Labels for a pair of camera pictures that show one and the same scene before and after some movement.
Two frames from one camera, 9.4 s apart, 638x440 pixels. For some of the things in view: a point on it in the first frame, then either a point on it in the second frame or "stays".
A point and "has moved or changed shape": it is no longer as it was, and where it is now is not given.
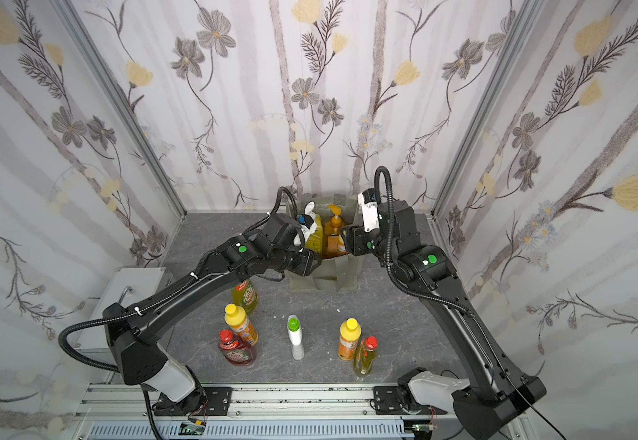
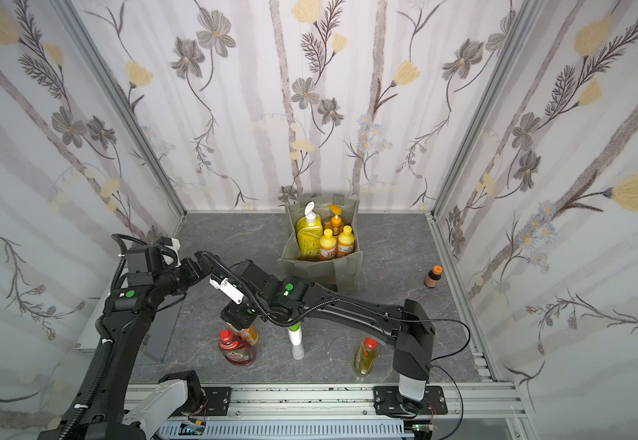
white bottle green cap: x=294 y=331 stays
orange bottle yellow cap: x=237 y=320 stays
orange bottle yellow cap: x=349 y=335 has moved or changed shape
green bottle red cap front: x=363 y=360 stays
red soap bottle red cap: x=235 y=348 stays
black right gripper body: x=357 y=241 → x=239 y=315
